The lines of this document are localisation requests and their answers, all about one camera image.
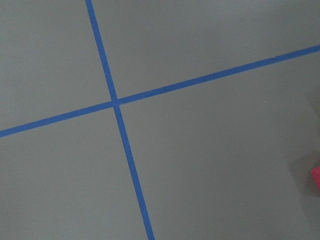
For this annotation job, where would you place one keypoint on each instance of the red wooden block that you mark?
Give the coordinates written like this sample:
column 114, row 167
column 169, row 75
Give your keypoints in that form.
column 315, row 173

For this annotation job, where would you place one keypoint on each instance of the blue tape line crosswise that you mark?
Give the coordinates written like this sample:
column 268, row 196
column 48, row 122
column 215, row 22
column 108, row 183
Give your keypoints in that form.
column 159, row 91

